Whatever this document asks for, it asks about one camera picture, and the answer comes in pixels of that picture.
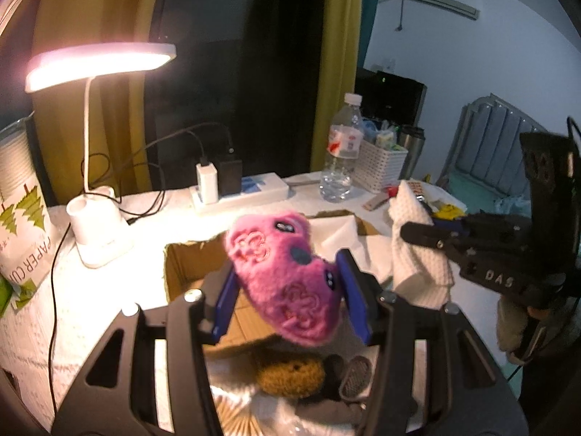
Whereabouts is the steel thermos mug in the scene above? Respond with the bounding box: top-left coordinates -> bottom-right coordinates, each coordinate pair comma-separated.
398,125 -> 426,179

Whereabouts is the white desk lamp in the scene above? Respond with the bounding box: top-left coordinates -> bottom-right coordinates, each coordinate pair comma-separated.
25,43 -> 178,270

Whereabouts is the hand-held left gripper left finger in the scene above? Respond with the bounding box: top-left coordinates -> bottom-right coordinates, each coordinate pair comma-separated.
52,264 -> 237,436

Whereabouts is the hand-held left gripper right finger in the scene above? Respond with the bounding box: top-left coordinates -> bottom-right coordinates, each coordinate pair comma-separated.
337,249 -> 530,436

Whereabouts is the pink plush toy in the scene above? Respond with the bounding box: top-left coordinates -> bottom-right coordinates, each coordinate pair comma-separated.
224,210 -> 342,346

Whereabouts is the white charger plug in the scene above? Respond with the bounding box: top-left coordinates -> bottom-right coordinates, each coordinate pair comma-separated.
196,162 -> 220,205

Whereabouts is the black cabinet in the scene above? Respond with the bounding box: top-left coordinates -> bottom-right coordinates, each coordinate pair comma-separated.
355,67 -> 428,129

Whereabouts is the white cloth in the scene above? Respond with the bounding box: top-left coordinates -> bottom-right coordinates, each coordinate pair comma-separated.
308,214 -> 394,285

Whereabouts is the white power strip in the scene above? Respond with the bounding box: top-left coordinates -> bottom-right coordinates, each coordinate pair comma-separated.
191,173 -> 290,214

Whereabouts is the paper cup package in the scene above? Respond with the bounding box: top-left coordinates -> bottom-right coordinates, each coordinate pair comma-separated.
0,118 -> 54,315

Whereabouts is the yellow curtain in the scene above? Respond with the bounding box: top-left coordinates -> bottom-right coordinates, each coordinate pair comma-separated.
33,0 -> 157,207

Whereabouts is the black power adapter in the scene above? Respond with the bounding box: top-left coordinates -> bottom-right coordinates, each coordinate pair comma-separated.
213,147 -> 244,199

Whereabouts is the red and white packet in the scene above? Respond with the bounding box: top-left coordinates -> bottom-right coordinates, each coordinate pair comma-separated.
362,190 -> 392,212

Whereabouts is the black cable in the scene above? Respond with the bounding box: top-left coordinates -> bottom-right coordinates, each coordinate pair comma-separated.
48,122 -> 234,419

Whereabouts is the yellow cloth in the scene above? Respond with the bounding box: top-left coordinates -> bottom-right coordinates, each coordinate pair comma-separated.
430,202 -> 467,221

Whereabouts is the white woven basket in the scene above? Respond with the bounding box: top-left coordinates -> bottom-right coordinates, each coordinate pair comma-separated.
353,138 -> 409,194

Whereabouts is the teal bedding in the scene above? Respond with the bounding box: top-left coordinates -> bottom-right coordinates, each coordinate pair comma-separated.
447,176 -> 533,219

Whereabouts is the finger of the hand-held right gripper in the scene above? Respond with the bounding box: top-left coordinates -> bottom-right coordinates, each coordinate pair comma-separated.
399,220 -> 474,259

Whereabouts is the person's right forearm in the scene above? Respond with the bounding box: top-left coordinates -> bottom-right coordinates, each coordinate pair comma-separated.
496,299 -> 532,365

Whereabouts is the white waffle towel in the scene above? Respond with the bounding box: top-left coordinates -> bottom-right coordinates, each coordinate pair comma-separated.
387,179 -> 455,310

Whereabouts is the black mesh object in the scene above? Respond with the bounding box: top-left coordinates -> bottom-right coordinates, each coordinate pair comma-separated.
321,353 -> 378,406

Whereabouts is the cardboard box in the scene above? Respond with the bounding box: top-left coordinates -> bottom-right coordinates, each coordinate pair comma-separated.
163,209 -> 397,360

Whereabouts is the clear water bottle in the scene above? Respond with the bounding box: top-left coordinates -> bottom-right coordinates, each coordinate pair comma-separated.
319,93 -> 365,203

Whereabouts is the grey padded headboard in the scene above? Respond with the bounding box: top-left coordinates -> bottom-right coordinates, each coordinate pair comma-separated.
441,93 -> 551,194

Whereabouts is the brown plush toy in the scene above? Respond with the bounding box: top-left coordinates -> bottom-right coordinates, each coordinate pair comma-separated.
253,349 -> 326,401

